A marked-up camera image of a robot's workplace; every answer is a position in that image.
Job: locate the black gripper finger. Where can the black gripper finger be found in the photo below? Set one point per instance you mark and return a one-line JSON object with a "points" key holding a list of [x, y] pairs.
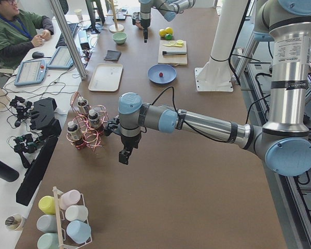
{"points": [[145, 33], [124, 157]]}

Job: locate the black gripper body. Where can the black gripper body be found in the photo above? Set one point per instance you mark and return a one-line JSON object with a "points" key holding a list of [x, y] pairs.
{"points": [[129, 141], [144, 23]]}

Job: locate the blue plate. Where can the blue plate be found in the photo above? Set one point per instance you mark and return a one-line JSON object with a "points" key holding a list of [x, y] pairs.
{"points": [[169, 74]]}

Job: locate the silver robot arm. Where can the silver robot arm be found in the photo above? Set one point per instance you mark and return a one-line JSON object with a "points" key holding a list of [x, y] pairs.
{"points": [[282, 143], [168, 9]]}

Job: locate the yellow lemon near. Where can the yellow lemon near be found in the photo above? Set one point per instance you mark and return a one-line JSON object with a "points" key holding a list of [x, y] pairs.
{"points": [[162, 32]]}

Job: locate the yellow lemon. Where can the yellow lemon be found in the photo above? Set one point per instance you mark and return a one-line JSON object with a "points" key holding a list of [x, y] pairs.
{"points": [[169, 30], [162, 32]]}

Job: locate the yellow lemon far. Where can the yellow lemon far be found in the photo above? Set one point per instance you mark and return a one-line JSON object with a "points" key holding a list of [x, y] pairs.
{"points": [[169, 30]]}

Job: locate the green lime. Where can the green lime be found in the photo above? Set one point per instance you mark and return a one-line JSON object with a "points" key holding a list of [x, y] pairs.
{"points": [[168, 37]]}

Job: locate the wooden cup stand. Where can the wooden cup stand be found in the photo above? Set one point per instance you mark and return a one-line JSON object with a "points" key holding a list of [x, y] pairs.
{"points": [[115, 27]]}

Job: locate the green bowl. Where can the green bowl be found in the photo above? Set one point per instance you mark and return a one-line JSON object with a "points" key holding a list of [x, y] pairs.
{"points": [[119, 37]]}

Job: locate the steel muddler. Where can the steel muddler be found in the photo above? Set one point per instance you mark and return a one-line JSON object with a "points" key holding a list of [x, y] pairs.
{"points": [[173, 53]]}

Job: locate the yellow plastic knife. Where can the yellow plastic knife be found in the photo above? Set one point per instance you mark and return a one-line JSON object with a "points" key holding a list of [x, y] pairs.
{"points": [[173, 45]]}

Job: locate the lemon half upper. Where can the lemon half upper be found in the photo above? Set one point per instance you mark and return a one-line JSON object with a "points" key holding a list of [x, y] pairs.
{"points": [[180, 42]]}

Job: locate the tea bottle one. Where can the tea bottle one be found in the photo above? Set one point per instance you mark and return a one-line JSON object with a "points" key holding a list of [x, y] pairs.
{"points": [[95, 122]]}

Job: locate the grey folded cloth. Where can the grey folded cloth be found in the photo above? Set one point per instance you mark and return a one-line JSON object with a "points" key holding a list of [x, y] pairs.
{"points": [[112, 55]]}

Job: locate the wooden cutting board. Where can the wooden cutting board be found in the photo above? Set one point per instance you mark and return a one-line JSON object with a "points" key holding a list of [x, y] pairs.
{"points": [[172, 60]]}

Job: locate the tea bottle three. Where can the tea bottle three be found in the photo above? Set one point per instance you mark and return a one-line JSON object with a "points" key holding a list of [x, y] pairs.
{"points": [[75, 135]]}

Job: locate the tea bottle two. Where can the tea bottle two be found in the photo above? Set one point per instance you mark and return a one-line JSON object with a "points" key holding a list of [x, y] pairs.
{"points": [[83, 105]]}

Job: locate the cream rabbit tray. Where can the cream rabbit tray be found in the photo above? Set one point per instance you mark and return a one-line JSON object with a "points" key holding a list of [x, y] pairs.
{"points": [[106, 77]]}

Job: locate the teach pendant two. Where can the teach pendant two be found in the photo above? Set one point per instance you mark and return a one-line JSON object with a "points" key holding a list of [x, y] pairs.
{"points": [[61, 59]]}

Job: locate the pastel cup rack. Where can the pastel cup rack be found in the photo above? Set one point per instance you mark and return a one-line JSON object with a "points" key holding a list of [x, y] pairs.
{"points": [[65, 222]]}

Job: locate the teach pendant one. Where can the teach pendant one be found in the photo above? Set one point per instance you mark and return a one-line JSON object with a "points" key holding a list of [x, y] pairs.
{"points": [[31, 73]]}

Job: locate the seated person green shirt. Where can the seated person green shirt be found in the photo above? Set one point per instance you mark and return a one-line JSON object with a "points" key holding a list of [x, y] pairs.
{"points": [[20, 31]]}

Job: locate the copper wire bottle rack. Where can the copper wire bottle rack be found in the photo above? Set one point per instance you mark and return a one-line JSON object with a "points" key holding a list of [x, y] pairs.
{"points": [[91, 137]]}

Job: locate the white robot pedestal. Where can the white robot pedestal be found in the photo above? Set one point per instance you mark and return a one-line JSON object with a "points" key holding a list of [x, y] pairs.
{"points": [[216, 74]]}

